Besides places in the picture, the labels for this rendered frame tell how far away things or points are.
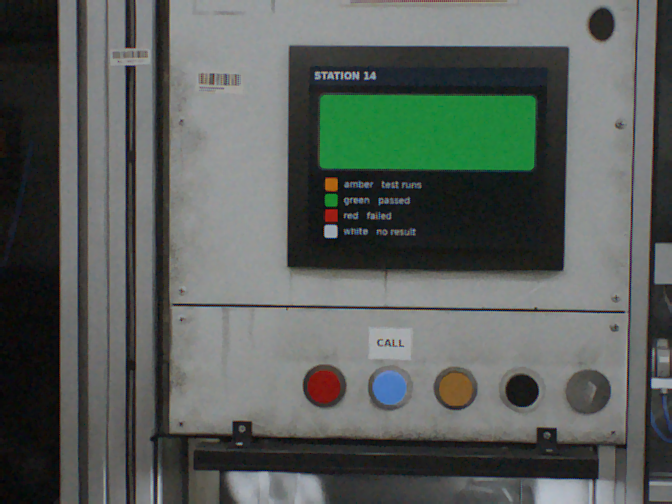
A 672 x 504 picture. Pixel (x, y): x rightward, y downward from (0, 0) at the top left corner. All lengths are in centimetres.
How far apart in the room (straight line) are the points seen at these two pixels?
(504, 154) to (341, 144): 14
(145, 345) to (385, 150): 29
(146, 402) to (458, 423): 29
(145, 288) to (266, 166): 16
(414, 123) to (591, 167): 17
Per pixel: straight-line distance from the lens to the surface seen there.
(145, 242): 124
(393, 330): 121
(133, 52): 124
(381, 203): 118
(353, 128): 118
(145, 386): 126
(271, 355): 122
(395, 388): 121
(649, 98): 124
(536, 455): 120
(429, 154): 118
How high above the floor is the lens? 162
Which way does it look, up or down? 4 degrees down
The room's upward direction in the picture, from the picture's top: 1 degrees clockwise
